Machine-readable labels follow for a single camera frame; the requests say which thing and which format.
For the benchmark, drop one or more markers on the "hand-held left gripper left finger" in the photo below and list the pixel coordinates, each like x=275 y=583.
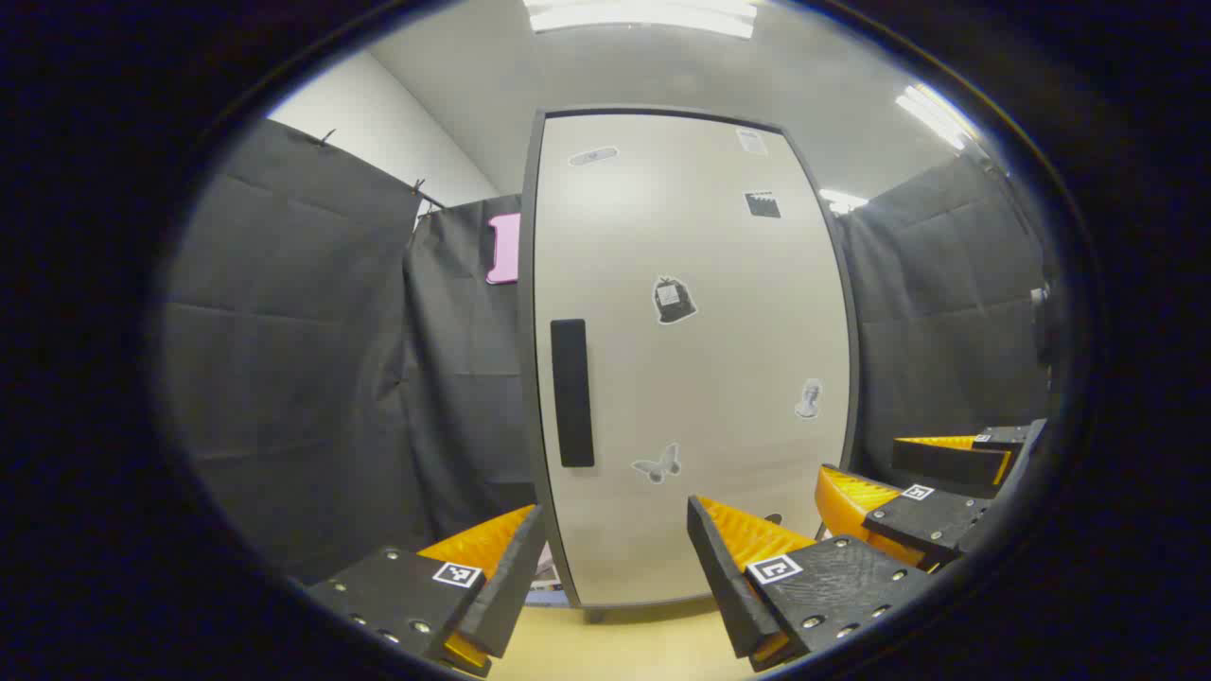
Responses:
x=511 y=586

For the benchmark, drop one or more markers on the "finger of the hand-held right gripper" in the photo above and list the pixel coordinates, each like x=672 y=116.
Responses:
x=946 y=463
x=927 y=520

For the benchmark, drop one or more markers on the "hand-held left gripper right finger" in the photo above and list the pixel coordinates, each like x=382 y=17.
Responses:
x=724 y=586

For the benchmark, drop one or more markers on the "dark grey cabinet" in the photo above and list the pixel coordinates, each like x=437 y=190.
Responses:
x=525 y=331

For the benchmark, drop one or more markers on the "blue book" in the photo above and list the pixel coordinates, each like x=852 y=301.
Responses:
x=549 y=596

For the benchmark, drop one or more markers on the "large ceiling light panel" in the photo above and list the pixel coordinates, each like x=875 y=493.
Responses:
x=643 y=17

